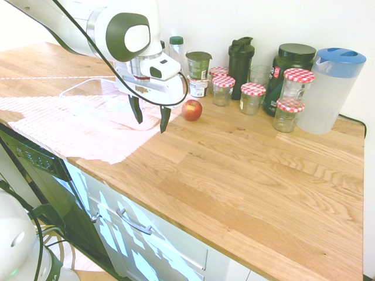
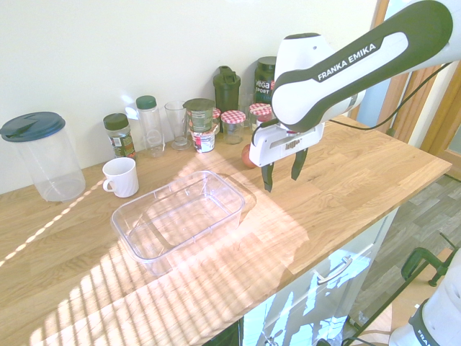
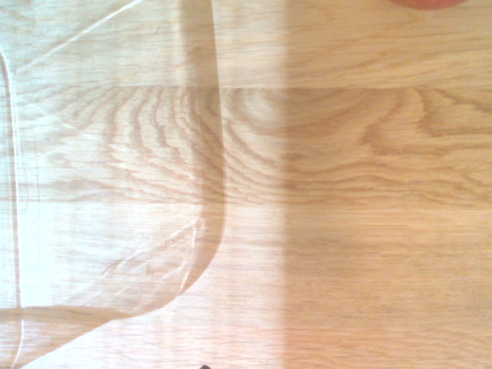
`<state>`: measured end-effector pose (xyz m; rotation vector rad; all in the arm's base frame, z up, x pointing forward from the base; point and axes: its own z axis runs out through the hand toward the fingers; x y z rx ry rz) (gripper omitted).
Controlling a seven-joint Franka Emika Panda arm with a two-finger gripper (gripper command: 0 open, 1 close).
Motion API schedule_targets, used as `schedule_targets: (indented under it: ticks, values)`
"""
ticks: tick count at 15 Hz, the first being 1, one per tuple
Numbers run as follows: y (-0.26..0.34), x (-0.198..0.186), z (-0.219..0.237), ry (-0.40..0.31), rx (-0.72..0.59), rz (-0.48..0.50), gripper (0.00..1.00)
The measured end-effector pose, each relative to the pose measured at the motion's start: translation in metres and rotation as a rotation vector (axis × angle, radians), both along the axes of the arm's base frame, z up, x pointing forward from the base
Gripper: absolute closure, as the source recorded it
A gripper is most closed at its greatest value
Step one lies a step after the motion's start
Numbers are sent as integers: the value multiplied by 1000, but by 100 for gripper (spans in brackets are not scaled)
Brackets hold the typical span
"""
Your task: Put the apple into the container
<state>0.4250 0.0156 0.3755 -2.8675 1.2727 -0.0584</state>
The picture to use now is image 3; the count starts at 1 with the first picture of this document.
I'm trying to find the red apple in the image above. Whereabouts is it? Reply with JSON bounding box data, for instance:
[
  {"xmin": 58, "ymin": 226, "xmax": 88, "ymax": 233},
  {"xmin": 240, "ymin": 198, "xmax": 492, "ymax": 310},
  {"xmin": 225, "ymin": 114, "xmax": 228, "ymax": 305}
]
[{"xmin": 388, "ymin": 0, "xmax": 467, "ymax": 12}]

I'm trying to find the clear plastic container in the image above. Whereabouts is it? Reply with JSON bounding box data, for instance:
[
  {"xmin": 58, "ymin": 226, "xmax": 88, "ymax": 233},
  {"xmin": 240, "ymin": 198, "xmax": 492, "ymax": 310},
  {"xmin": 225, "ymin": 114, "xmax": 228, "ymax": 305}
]
[{"xmin": 0, "ymin": 0, "xmax": 228, "ymax": 369}]

